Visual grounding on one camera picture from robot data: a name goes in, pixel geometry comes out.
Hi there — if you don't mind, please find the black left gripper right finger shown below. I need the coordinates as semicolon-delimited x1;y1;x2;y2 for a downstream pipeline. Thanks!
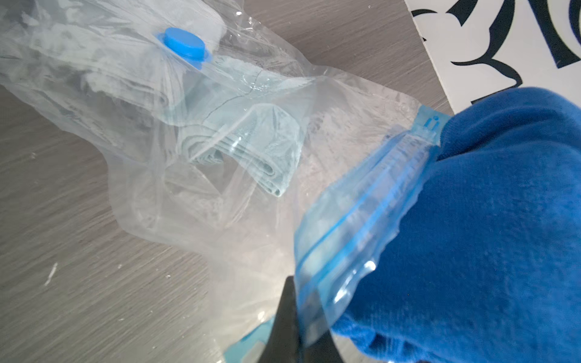
302;331;344;363

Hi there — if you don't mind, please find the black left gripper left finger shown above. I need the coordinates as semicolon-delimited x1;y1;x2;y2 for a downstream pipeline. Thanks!
258;276;301;363

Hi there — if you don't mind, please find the clear plastic vacuum bag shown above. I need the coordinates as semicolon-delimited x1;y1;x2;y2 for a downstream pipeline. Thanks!
1;1;448;362

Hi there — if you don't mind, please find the dark blue towel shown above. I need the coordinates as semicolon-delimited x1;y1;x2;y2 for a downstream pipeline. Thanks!
333;88;580;362

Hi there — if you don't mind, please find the light teal towel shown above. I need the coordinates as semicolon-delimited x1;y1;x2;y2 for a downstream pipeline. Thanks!
177;56;315;197

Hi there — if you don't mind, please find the grey towel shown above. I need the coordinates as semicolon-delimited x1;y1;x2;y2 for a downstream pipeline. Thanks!
1;1;245;129

